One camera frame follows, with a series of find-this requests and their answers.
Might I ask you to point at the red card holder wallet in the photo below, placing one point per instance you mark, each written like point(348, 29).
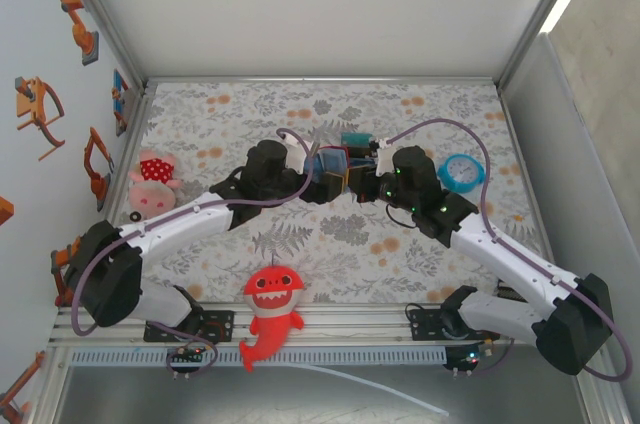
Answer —
point(332, 159)

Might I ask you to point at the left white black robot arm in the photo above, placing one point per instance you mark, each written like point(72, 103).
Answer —
point(170, 226)

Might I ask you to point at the black card white print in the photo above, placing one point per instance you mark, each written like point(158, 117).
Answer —
point(361, 150)

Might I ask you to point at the blue card box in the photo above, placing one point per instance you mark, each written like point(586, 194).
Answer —
point(345, 146)

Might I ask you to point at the teal card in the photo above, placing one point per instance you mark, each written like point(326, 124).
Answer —
point(357, 138)

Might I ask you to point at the blue alarm clock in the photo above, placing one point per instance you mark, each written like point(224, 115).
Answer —
point(462, 174)

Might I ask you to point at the floral pattern table mat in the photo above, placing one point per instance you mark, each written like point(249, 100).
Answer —
point(225, 109)

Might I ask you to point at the red shark plush toy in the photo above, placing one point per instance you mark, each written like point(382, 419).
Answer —
point(272, 294)

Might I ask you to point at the pink pig plush toy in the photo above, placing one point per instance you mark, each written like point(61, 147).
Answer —
point(150, 194)

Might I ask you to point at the right small circuit board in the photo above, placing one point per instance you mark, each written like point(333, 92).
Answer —
point(462, 361)

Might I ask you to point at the small circuit board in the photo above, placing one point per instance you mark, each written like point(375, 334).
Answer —
point(462, 361)
point(187, 355)

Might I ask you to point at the left small circuit board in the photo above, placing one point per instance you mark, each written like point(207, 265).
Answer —
point(187, 355)

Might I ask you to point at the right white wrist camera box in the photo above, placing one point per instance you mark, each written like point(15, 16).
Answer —
point(385, 159)

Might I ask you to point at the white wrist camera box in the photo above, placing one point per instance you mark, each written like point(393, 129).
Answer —
point(296, 156)
point(385, 159)

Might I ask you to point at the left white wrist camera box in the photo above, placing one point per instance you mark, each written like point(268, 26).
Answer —
point(296, 156)

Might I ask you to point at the thin aluminium frame rail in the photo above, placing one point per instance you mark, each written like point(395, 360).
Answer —
point(320, 79)

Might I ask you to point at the wide aluminium frame rail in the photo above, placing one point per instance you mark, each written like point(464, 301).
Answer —
point(350, 324)

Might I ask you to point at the aluminium side rail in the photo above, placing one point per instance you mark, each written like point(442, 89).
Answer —
point(136, 119)

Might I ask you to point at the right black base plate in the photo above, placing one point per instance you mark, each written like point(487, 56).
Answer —
point(425, 326)

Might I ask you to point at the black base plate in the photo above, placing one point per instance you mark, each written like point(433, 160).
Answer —
point(425, 326)
point(222, 326)

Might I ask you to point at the blue orange machine wall sticker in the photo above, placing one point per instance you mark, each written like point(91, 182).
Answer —
point(120, 99)

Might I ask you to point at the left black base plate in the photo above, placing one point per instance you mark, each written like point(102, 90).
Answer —
point(222, 326)

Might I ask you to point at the aluminium frame post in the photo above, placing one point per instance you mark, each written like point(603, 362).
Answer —
point(100, 9)
point(539, 9)

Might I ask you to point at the orange claw wall sticker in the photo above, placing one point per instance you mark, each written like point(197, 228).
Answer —
point(30, 104)

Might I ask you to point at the orange wall sticker fragment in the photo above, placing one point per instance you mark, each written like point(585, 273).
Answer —
point(5, 211)

